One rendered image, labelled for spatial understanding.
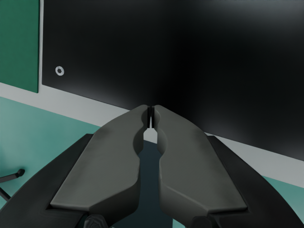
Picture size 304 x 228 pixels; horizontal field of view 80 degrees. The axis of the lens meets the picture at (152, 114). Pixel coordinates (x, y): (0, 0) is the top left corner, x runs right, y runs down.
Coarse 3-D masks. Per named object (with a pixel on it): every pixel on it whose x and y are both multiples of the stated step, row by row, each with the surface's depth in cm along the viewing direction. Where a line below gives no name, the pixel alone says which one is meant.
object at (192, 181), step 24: (168, 120) 10; (168, 144) 8; (192, 144) 8; (168, 168) 7; (192, 168) 7; (216, 168) 7; (168, 192) 6; (192, 192) 6; (216, 192) 6; (192, 216) 6
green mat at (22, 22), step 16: (0, 0) 19; (16, 0) 18; (32, 0) 18; (0, 16) 19; (16, 16) 19; (32, 16) 19; (0, 32) 20; (16, 32) 20; (32, 32) 19; (0, 48) 20; (16, 48) 20; (32, 48) 20; (0, 64) 21; (16, 64) 21; (32, 64) 20; (0, 80) 22; (16, 80) 21; (32, 80) 21
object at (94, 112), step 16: (16, 96) 22; (32, 96) 22; (48, 96) 22; (64, 96) 21; (80, 96) 21; (64, 112) 22; (80, 112) 22; (96, 112) 21; (112, 112) 21; (240, 144) 20; (256, 160) 20; (272, 160) 20; (288, 160) 20; (272, 176) 20; (288, 176) 20
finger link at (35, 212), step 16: (80, 144) 8; (64, 160) 7; (32, 176) 7; (48, 176) 7; (64, 176) 7; (16, 192) 6; (32, 192) 6; (48, 192) 6; (16, 208) 6; (32, 208) 6; (48, 208) 6; (0, 224) 5; (16, 224) 5; (32, 224) 5; (48, 224) 5; (64, 224) 5; (80, 224) 5
